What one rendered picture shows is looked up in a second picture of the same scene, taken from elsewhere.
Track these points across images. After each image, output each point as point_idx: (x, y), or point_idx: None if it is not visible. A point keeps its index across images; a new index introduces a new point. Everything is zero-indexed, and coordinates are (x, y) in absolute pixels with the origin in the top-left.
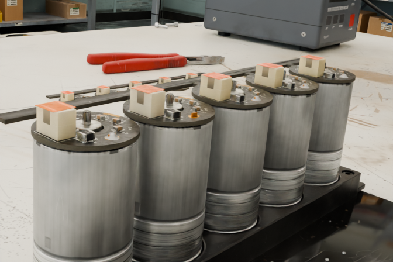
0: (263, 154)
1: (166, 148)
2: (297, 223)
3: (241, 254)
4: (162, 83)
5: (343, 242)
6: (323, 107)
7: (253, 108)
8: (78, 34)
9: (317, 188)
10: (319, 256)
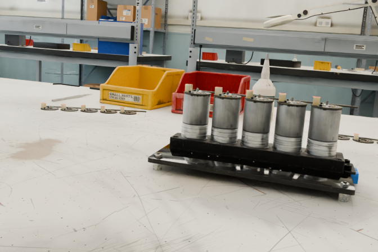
0: (259, 121)
1: (215, 103)
2: (282, 160)
3: (243, 153)
4: None
5: (289, 170)
6: (313, 118)
7: (252, 101)
8: None
9: (306, 154)
10: (270, 167)
